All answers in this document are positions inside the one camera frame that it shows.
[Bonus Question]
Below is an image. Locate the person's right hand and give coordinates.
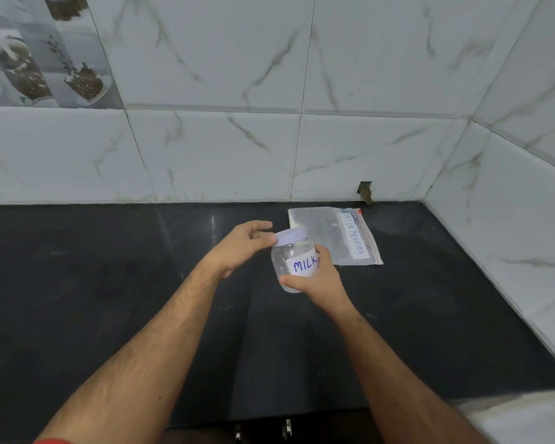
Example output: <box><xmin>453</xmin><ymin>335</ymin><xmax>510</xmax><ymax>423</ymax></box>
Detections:
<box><xmin>280</xmin><ymin>245</ymin><xmax>355</xmax><ymax>318</ymax></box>

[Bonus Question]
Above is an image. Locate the person's left hand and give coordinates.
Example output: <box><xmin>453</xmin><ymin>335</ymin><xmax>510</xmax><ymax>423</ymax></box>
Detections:
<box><xmin>208</xmin><ymin>220</ymin><xmax>278</xmax><ymax>279</ymax></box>

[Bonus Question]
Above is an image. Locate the white jar lid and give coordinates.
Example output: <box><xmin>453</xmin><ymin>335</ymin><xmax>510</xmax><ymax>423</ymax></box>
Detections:
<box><xmin>273</xmin><ymin>228</ymin><xmax>309</xmax><ymax>247</ymax></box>

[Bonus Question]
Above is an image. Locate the clear labelled plastic jar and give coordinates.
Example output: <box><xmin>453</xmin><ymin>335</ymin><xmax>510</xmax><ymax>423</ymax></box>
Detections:
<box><xmin>271</xmin><ymin>239</ymin><xmax>322</xmax><ymax>294</ymax></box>

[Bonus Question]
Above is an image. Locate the person's right forearm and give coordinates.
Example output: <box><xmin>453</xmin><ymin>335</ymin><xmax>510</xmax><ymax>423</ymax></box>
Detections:
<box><xmin>326</xmin><ymin>302</ymin><xmax>492</xmax><ymax>444</ymax></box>

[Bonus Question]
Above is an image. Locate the person's left forearm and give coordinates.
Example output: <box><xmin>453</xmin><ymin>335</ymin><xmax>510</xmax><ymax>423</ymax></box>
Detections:
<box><xmin>34</xmin><ymin>257</ymin><xmax>233</xmax><ymax>444</ymax></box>

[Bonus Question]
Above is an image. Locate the clear labelled zip bag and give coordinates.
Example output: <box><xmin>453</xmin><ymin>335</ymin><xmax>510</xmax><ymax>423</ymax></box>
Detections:
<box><xmin>288</xmin><ymin>207</ymin><xmax>384</xmax><ymax>267</ymax></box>

